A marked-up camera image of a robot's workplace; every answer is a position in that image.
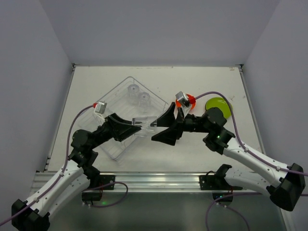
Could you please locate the orange bowl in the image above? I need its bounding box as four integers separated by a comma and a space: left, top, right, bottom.
175, 94, 196, 110

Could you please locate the clear glass front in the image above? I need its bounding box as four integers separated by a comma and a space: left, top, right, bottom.
131, 116, 157, 137

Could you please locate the clear glass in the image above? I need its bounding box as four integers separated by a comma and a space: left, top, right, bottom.
138, 92, 151, 113
127, 84, 140, 104
131, 116, 157, 137

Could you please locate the clear glass back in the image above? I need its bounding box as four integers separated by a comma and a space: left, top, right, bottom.
127, 84, 140, 104

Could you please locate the green plate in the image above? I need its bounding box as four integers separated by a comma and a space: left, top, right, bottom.
205, 97, 231, 119

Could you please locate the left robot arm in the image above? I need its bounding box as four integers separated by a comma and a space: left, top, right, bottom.
12, 113, 141, 231

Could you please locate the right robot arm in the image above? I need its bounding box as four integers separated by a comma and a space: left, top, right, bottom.
151, 103, 306, 211

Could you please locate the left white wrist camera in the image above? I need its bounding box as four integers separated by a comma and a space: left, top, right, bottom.
93, 101, 107, 119

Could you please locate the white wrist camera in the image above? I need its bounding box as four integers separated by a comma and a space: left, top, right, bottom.
93, 101, 107, 119
176, 91, 192, 116

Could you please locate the clear wire dish rack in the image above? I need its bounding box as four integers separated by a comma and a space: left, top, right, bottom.
77, 77, 169, 161

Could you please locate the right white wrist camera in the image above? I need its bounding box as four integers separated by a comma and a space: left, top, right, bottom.
176, 91, 192, 116

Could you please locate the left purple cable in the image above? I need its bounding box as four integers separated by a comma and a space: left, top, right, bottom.
0, 102, 128, 226

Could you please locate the purple cable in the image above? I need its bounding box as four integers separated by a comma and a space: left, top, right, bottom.
190, 90, 308, 231
0, 102, 128, 226

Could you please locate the aluminium mounting rail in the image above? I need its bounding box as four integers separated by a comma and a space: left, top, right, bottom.
30, 171, 286, 193

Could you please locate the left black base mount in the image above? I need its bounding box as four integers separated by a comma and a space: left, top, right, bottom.
81, 175, 116, 205

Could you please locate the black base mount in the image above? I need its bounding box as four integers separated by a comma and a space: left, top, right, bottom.
199, 171, 233, 200
81, 175, 116, 205

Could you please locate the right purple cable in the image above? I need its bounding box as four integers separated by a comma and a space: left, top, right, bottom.
190, 90, 308, 231

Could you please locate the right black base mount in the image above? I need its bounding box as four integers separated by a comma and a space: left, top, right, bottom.
199, 171, 233, 200

